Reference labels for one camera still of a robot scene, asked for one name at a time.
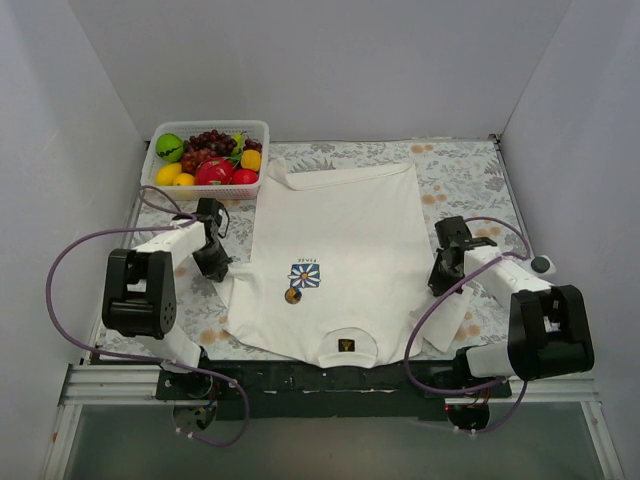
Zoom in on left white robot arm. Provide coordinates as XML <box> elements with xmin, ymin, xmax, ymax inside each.
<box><xmin>102</xmin><ymin>198</ymin><xmax>231</xmax><ymax>400</ymax></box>

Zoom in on white printed t-shirt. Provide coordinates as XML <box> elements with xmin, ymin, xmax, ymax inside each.
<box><xmin>218</xmin><ymin>159</ymin><xmax>471</xmax><ymax>368</ymax></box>

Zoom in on white plastic fruit basket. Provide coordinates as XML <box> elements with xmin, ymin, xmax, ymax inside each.
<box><xmin>141</xmin><ymin>120</ymin><xmax>270</xmax><ymax>200</ymax></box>

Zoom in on aluminium frame rail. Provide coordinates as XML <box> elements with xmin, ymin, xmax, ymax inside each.
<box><xmin>58</xmin><ymin>365</ymin><xmax>601</xmax><ymax>406</ymax></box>

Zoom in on green toy fruit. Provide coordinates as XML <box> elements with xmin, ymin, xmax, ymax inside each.
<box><xmin>155</xmin><ymin>133</ymin><xmax>184</xmax><ymax>163</ymax></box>

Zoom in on red toy apple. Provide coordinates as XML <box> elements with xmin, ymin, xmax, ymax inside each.
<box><xmin>231</xmin><ymin>169</ymin><xmax>259</xmax><ymax>185</ymax></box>

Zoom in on yellow toy mango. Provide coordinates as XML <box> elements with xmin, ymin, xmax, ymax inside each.
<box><xmin>172</xmin><ymin>173</ymin><xmax>195</xmax><ymax>187</ymax></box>

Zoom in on yellow toy lemon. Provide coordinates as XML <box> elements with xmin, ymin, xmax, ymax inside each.
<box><xmin>155</xmin><ymin>162</ymin><xmax>182</xmax><ymax>187</ymax></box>

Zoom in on orange toy fruit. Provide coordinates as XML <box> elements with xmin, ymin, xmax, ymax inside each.
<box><xmin>240</xmin><ymin>149</ymin><xmax>262</xmax><ymax>172</ymax></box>

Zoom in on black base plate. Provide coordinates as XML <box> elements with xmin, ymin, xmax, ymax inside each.
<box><xmin>155</xmin><ymin>360</ymin><xmax>482</xmax><ymax>421</ymax></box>

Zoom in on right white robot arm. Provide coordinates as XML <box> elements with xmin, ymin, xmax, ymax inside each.
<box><xmin>428</xmin><ymin>216</ymin><xmax>595</xmax><ymax>398</ymax></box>

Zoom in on red toy dragon fruit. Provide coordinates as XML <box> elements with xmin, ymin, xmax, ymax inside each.
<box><xmin>195</xmin><ymin>157</ymin><xmax>235</xmax><ymax>186</ymax></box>

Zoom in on white bottle grey cap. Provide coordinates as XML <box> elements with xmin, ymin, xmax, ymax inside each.
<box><xmin>527</xmin><ymin>255</ymin><xmax>556</xmax><ymax>278</ymax></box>

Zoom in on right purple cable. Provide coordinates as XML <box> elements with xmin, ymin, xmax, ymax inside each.
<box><xmin>403</xmin><ymin>215</ymin><xmax>532</xmax><ymax>434</ymax></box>

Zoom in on dark red toy grapes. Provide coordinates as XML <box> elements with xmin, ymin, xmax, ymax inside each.
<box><xmin>180</xmin><ymin>129</ymin><xmax>263</xmax><ymax>175</ymax></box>

